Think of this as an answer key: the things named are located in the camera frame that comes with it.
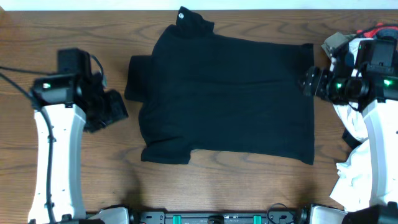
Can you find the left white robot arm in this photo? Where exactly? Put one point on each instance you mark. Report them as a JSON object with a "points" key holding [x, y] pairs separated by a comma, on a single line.
{"points": [[66, 106]]}

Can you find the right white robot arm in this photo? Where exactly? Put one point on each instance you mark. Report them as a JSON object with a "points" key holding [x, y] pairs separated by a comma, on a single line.
{"points": [[375, 92]]}

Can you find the red garment in pile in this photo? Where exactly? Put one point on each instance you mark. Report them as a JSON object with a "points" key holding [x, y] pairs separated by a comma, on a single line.
{"points": [[378, 30]]}

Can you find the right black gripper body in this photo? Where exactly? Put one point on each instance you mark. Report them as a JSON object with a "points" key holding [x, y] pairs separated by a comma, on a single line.
{"points": [[326, 88]]}

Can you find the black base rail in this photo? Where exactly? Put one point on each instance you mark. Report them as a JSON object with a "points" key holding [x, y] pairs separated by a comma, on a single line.
{"points": [[276, 213]]}

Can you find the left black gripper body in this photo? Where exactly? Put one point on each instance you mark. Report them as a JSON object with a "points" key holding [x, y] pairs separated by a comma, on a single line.
{"points": [[109, 112]]}

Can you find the black t-shirt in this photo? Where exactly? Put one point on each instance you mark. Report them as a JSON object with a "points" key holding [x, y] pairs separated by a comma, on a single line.
{"points": [[201, 90]]}

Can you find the white shirt in pile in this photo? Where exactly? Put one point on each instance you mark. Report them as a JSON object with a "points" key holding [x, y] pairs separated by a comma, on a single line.
{"points": [[353, 188]]}

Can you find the grey-beige garment in pile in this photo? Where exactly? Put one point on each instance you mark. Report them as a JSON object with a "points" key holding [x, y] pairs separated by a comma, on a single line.
{"points": [[335, 41]]}

